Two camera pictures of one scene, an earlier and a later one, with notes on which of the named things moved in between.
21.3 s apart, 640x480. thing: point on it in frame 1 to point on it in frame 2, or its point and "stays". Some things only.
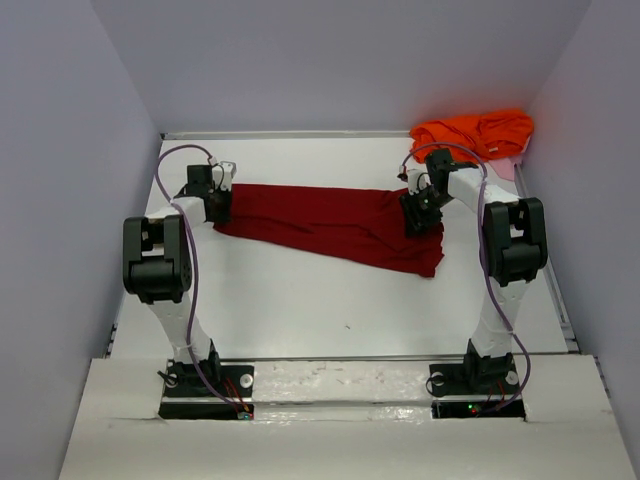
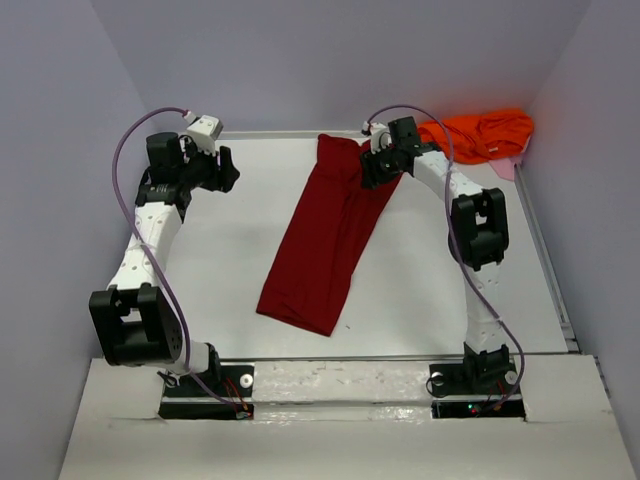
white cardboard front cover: x=344 y=419 stays
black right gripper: x=420 y=215 to x=376 y=167
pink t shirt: x=505 y=167 stays
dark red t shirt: x=367 y=224 to x=326 y=238
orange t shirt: x=493 y=135 stays
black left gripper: x=221 y=206 to x=220 y=168
